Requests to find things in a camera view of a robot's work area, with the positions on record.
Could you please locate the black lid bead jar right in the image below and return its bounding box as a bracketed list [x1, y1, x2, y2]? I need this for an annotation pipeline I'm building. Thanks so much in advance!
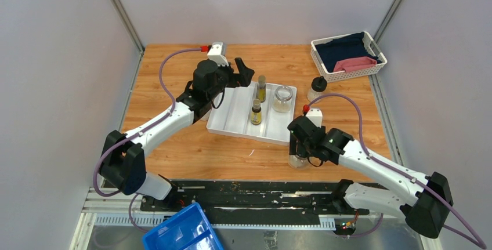
[307, 76, 327, 102]

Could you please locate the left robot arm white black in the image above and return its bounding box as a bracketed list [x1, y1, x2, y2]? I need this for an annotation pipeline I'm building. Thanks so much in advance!
[93, 57, 255, 211]

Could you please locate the white plastic basket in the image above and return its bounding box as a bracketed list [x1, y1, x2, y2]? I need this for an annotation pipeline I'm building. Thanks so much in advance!
[310, 31, 387, 83]

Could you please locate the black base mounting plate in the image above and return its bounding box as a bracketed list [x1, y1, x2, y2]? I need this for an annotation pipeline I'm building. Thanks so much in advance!
[140, 180, 369, 226]

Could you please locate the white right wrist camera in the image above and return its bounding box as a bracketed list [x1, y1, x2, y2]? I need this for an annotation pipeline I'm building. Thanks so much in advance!
[302, 104, 323, 127]

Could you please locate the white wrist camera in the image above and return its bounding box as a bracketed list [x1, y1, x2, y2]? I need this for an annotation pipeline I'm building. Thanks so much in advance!
[200, 42, 230, 67]
[302, 104, 323, 127]

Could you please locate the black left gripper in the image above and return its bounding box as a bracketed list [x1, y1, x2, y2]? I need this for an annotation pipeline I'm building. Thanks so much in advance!
[208, 58, 254, 101]

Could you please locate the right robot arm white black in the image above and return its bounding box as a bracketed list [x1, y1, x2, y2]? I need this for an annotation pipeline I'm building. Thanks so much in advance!
[287, 115, 453, 238]

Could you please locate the black lid bead jar left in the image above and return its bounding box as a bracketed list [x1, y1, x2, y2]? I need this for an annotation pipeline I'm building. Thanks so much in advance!
[200, 111, 211, 121]

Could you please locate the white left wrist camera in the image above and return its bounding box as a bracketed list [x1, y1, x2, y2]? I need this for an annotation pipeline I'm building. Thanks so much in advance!
[200, 42, 230, 67]

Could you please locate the yellow label sauce bottle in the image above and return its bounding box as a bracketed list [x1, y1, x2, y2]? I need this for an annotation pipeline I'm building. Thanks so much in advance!
[256, 75, 266, 103]
[250, 99, 262, 125]

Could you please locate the white divided organizer tray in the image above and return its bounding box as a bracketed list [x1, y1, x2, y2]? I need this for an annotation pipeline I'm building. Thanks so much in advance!
[207, 81, 297, 146]

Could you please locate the pink cloth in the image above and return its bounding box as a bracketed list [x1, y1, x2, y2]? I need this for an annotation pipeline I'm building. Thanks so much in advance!
[333, 56, 378, 73]

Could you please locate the empty glass jar front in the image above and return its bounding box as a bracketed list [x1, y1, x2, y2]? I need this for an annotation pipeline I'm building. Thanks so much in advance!
[288, 155, 310, 169]

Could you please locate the navy blue cloth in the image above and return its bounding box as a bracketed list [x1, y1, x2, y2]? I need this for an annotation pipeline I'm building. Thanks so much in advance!
[315, 32, 382, 73]

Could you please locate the glass jar with grains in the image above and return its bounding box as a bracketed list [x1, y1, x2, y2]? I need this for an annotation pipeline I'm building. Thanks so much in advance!
[272, 85, 294, 113]

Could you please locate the blue plastic bin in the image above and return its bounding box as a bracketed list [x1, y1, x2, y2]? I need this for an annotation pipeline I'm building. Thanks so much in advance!
[142, 202, 224, 250]

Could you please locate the black lid bead jar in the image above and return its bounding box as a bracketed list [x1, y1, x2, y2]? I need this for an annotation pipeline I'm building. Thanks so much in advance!
[200, 111, 211, 121]
[307, 76, 327, 102]

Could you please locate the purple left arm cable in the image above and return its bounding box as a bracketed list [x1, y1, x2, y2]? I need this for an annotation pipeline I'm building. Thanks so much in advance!
[92, 48, 204, 234]

